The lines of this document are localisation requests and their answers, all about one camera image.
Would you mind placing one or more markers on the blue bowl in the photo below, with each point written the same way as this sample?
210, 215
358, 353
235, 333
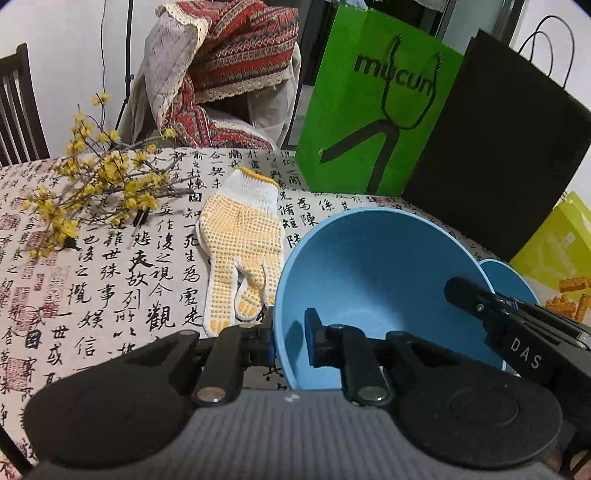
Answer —
369, 258
508, 277

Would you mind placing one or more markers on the yellow dotted knit glove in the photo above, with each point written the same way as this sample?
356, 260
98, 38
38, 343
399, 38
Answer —
240, 230

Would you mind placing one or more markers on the grey quilted lace cushion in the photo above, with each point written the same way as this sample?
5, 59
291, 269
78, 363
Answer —
166, 69

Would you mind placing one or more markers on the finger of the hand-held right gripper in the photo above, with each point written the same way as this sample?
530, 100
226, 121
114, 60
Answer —
468, 297

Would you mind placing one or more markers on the calligraphy print tablecloth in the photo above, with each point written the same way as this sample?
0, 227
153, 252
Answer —
115, 300

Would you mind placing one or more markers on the beige cloth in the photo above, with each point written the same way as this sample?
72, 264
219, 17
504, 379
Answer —
277, 115

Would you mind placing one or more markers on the black paper bag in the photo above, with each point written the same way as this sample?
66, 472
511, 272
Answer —
498, 152

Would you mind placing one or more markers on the dark wooden chair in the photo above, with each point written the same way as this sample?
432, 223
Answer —
18, 115

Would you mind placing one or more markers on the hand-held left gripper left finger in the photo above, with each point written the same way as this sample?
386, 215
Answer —
268, 341

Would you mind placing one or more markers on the green paper bag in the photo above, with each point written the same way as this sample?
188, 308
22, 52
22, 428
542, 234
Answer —
341, 92

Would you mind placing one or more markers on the studio light on stand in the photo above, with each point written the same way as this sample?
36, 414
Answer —
129, 55

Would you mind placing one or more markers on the yellow flower branch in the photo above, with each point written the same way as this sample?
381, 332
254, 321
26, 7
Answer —
106, 170

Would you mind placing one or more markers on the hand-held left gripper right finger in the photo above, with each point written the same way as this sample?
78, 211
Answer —
314, 341

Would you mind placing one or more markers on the yellow-green snack box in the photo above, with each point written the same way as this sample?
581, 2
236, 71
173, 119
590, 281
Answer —
554, 249

